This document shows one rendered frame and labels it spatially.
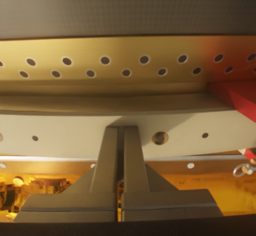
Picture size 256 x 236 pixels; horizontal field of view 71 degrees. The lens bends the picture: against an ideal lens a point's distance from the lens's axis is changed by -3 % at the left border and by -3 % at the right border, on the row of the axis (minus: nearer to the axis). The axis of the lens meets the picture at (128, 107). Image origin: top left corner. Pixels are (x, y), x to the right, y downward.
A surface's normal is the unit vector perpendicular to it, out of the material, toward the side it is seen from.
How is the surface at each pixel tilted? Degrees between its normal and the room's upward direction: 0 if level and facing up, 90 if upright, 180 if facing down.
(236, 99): 90
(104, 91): 90
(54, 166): 90
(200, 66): 62
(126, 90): 90
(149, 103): 180
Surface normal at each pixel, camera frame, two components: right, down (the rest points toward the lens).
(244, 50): 0.12, 0.82
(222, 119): 0.11, 0.45
